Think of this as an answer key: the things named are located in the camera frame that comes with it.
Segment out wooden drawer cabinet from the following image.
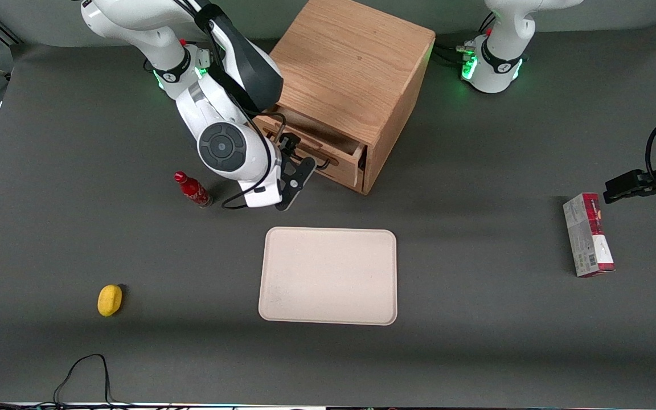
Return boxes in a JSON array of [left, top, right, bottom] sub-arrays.
[[270, 0, 437, 196]]

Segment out yellow lemon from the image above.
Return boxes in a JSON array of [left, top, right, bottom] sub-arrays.
[[97, 284, 124, 317]]

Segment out red soda bottle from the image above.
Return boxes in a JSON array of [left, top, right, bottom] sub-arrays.
[[174, 170, 214, 209]]

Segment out wooden drawer with black handle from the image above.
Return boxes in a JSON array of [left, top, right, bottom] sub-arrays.
[[255, 107, 367, 193]]

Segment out red tartan cookie box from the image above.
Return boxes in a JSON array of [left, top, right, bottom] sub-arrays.
[[563, 192, 616, 278]]

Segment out cream rectangular tray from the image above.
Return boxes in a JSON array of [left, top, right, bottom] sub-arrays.
[[258, 227, 398, 326]]

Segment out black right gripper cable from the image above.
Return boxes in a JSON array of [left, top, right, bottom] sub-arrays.
[[174, 0, 289, 210]]

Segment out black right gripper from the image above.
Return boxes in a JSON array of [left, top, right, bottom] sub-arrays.
[[274, 134, 318, 212]]

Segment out thin black looped cable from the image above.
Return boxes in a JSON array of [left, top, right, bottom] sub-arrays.
[[52, 354, 135, 410]]

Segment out black left arm base cables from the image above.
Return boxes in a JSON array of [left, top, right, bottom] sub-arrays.
[[433, 11, 497, 66]]

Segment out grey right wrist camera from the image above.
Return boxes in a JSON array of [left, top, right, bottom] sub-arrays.
[[239, 168, 282, 209]]

